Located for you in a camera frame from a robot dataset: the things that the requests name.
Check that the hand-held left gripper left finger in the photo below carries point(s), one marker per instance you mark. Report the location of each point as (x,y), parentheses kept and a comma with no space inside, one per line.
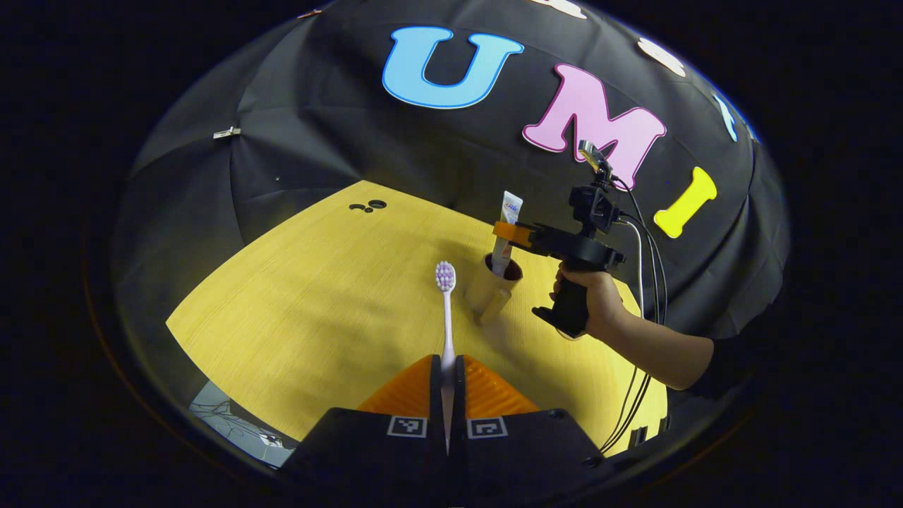
(381,451)

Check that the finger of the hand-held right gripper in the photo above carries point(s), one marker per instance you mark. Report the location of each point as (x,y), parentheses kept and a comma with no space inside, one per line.
(511,234)

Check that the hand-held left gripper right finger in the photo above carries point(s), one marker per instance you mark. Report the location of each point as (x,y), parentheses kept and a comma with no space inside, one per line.
(522,451)

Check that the white toothpaste tube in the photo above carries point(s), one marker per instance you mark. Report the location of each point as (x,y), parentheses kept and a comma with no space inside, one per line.
(506,219)

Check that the beige cup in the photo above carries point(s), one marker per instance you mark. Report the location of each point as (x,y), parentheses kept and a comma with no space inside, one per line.
(487,293)

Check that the pink toothbrush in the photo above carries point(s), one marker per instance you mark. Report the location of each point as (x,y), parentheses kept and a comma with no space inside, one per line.
(447,317)

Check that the wooden desktop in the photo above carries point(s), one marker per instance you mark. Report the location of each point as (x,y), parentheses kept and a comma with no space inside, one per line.
(317,303)

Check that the copper clip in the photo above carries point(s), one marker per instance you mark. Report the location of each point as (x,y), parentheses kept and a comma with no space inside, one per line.
(310,13)

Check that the silver clip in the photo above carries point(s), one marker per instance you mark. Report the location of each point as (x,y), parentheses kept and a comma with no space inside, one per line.
(226,132)

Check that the small black bracket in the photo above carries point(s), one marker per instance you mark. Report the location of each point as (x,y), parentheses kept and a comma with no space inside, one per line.
(643,432)

